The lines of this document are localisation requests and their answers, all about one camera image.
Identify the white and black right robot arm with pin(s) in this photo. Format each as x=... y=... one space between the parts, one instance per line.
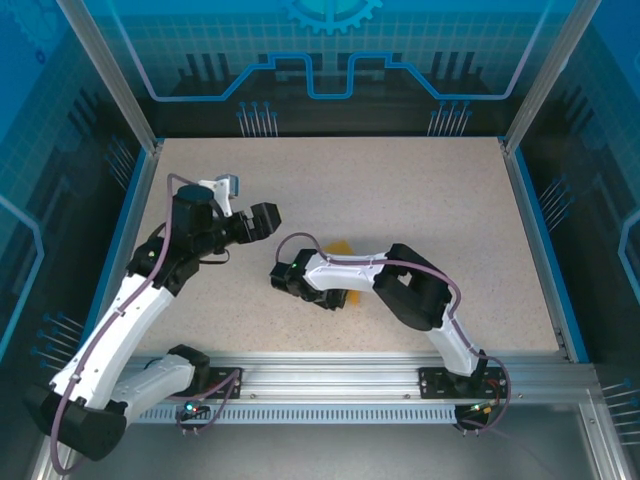
x=415 y=295

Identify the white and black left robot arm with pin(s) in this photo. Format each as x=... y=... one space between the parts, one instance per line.
x=135 y=320

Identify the aluminium table side rail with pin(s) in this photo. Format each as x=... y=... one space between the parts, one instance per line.
x=149 y=175
x=528 y=225

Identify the aluminium lower frame rail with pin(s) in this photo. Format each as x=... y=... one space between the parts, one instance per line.
x=604 y=440
x=42 y=475

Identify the aluminium cross beam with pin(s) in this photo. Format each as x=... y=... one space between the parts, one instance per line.
x=325 y=375

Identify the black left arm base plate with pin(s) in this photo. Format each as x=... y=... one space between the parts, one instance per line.
x=222 y=372

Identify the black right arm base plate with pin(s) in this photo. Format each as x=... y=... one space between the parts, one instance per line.
x=432 y=385

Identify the aluminium frame post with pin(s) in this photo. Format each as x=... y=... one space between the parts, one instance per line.
x=115 y=85
x=545 y=85

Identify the grey metal bottom sheet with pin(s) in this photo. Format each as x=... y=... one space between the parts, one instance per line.
x=325 y=455

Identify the blue printed gear panel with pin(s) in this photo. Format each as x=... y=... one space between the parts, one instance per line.
x=320 y=30

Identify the orange paper sheet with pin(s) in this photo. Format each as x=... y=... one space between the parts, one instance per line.
x=340 y=247

